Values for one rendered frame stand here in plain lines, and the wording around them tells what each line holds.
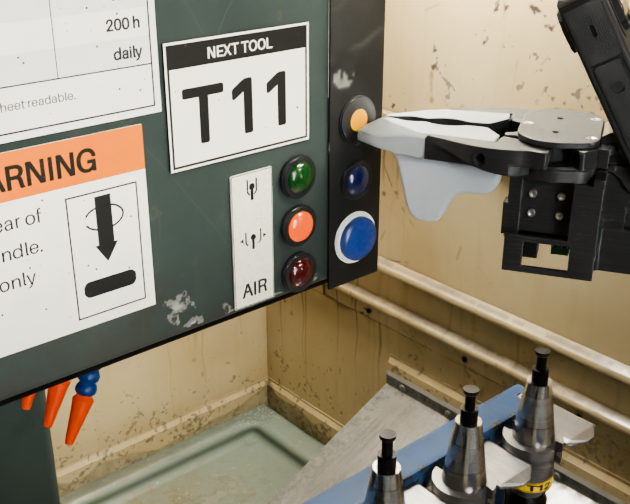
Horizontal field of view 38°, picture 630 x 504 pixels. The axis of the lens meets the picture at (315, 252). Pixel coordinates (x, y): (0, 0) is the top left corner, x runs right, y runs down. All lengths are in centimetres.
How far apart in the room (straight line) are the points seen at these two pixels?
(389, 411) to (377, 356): 12
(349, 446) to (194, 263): 121
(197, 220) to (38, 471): 94
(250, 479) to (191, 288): 146
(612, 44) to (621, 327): 91
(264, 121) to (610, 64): 19
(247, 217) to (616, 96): 22
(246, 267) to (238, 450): 152
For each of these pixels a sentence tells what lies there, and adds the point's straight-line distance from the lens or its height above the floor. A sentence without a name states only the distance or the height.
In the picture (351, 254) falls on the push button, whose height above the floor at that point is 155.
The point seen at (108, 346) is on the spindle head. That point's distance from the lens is 53.
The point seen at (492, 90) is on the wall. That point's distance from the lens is 143.
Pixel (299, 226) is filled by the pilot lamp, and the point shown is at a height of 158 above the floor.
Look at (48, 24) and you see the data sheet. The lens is 46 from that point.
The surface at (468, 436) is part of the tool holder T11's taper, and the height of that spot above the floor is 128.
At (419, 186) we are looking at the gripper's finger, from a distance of 56.
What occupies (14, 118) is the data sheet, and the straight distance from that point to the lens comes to 46.
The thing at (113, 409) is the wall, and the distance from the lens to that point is 192.
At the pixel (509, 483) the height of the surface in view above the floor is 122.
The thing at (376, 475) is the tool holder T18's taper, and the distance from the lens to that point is 83.
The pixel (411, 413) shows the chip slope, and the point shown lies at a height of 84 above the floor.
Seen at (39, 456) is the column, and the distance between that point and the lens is 141.
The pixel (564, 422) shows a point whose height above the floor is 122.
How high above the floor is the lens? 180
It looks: 24 degrees down
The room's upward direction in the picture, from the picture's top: straight up
